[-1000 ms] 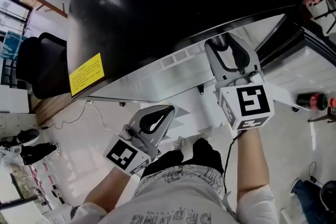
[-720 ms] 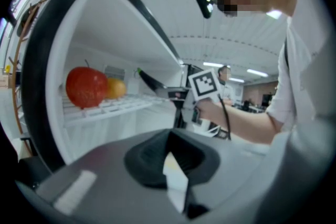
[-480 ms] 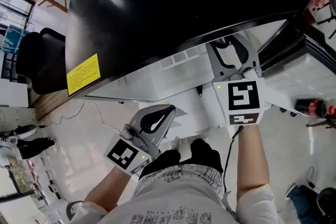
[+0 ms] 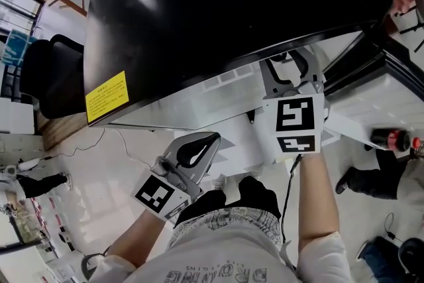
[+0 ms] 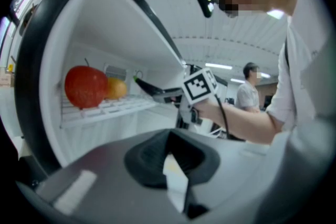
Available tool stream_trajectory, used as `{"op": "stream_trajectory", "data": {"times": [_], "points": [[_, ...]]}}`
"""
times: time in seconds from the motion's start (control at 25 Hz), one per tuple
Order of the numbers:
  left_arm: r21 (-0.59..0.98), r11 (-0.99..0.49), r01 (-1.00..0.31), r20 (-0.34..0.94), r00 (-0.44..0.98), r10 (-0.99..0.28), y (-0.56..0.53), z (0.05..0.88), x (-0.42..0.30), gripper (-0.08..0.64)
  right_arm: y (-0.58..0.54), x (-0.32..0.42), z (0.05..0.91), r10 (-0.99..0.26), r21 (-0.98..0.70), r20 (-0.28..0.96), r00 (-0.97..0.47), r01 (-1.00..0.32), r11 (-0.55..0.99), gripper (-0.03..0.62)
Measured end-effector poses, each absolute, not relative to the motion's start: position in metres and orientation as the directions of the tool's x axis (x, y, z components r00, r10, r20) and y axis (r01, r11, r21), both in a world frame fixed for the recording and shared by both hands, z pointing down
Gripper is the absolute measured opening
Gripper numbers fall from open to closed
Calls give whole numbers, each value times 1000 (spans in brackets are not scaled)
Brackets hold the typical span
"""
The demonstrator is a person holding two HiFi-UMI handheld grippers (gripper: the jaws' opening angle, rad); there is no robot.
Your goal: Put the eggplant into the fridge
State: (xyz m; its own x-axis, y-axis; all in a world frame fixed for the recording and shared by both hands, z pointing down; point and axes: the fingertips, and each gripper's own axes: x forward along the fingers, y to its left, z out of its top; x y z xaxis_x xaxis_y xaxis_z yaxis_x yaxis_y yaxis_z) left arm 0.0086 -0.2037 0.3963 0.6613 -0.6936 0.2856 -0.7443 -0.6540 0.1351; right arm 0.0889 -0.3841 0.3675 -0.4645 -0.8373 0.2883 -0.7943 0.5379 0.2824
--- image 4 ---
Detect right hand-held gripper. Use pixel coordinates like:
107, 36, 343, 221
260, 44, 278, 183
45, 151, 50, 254
259, 47, 331, 155

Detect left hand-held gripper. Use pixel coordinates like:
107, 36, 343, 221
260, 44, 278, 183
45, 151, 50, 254
133, 131, 222, 227

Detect large black machine housing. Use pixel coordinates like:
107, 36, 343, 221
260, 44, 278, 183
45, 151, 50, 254
82, 0, 424, 152

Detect person's left forearm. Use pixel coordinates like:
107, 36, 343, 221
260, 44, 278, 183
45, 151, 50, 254
107, 208, 166, 268

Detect person's right forearm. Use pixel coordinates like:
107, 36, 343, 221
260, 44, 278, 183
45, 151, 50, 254
297, 150, 341, 251

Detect person's left grey shoe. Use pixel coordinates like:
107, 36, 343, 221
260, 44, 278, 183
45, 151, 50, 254
211, 175, 228, 192

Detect person's black trousers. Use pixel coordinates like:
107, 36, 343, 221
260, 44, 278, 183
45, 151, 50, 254
174, 175, 282, 228

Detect person's white printed shirt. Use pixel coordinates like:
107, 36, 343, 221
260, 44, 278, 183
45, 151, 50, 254
82, 207, 352, 283

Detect dark cola bottle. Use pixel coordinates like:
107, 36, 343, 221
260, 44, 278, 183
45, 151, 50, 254
370, 128, 422, 152

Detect wooden platform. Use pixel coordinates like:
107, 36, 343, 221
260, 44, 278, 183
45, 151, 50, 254
34, 109, 89, 152

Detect black mesh office chair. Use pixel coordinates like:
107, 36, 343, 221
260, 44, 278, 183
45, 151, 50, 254
19, 34, 85, 120

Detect dark blue bag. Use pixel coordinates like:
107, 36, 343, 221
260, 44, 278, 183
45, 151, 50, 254
356, 235, 409, 283

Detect blue printed board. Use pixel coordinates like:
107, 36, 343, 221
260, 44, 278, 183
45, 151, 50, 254
0, 28, 38, 68

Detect black round bin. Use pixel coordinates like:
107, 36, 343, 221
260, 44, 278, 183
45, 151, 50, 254
399, 237, 424, 276

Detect white floor cable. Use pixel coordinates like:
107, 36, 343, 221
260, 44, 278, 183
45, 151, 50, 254
108, 127, 156, 170

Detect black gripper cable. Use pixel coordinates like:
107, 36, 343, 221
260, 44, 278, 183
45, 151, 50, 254
280, 154, 304, 245

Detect black floor cable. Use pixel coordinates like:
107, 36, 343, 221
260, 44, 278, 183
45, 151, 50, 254
42, 127, 107, 160

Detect black power adapter cable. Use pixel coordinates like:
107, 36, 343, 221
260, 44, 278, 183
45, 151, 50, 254
383, 211, 404, 243

